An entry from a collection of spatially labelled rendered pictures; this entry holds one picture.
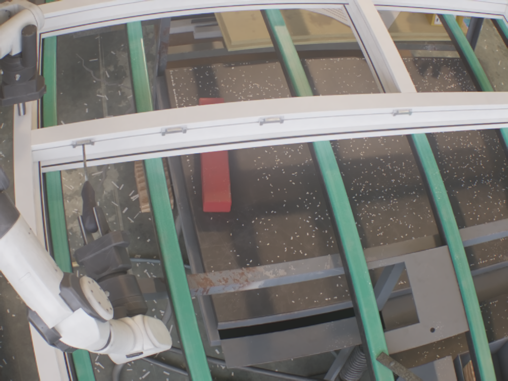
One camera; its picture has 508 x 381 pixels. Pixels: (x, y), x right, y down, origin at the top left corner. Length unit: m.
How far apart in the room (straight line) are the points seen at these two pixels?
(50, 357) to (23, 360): 1.03
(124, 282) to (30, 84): 0.44
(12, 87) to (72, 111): 1.33
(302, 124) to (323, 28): 0.65
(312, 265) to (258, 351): 0.28
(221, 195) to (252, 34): 0.52
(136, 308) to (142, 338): 0.09
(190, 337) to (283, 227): 0.55
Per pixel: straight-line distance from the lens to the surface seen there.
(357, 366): 2.04
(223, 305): 1.90
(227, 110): 1.74
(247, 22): 2.36
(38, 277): 1.23
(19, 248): 1.22
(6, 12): 1.64
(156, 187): 1.71
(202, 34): 2.77
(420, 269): 1.71
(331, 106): 1.79
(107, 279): 1.53
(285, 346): 1.90
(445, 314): 1.68
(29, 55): 1.55
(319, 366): 2.51
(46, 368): 1.45
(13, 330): 2.53
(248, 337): 1.90
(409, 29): 2.50
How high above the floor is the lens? 2.27
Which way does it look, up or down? 54 degrees down
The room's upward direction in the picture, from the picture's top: 9 degrees clockwise
